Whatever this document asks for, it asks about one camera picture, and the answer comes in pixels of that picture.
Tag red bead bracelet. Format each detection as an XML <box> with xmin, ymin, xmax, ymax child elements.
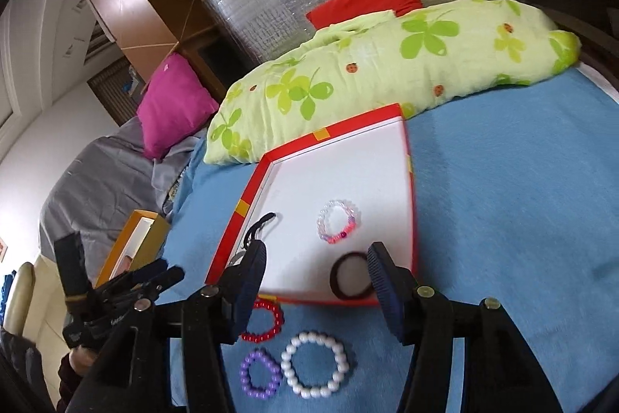
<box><xmin>239</xmin><ymin>296</ymin><xmax>287</xmax><ymax>345</ymax></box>

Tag white pearl bead bracelet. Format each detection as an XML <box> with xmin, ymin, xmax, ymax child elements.
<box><xmin>280</xmin><ymin>329</ymin><xmax>351</xmax><ymax>399</ymax></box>

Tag purple bead bracelet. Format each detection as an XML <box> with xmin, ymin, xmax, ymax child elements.
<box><xmin>239</xmin><ymin>347</ymin><xmax>284</xmax><ymax>402</ymax></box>

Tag red white jewelry tray box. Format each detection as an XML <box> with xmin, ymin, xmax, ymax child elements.
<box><xmin>206</xmin><ymin>104</ymin><xmax>417</xmax><ymax>306</ymax></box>

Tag left hand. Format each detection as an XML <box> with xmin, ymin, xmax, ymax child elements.
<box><xmin>68</xmin><ymin>346</ymin><xmax>97</xmax><ymax>377</ymax></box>

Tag orange yellow box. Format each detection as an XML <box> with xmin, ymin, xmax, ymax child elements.
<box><xmin>96</xmin><ymin>210</ymin><xmax>170</xmax><ymax>287</ymax></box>

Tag grey bed sheet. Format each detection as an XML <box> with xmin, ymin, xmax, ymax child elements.
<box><xmin>39</xmin><ymin>117</ymin><xmax>202</xmax><ymax>281</ymax></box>

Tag magenta pillow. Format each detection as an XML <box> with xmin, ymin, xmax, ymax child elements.
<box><xmin>137</xmin><ymin>53</ymin><xmax>219</xmax><ymax>159</ymax></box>

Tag green clover print pillow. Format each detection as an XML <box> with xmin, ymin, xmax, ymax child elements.
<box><xmin>203</xmin><ymin>0</ymin><xmax>581</xmax><ymax>165</ymax></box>

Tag red cushion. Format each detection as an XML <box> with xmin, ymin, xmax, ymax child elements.
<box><xmin>305</xmin><ymin>0</ymin><xmax>423</xmax><ymax>29</ymax></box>

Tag dark maroon hair tie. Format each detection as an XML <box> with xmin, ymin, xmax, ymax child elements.
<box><xmin>329</xmin><ymin>250</ymin><xmax>378</xmax><ymax>302</ymax></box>

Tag pink clear bead bracelet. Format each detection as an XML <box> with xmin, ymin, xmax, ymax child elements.
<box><xmin>316</xmin><ymin>198</ymin><xmax>362</xmax><ymax>245</ymax></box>

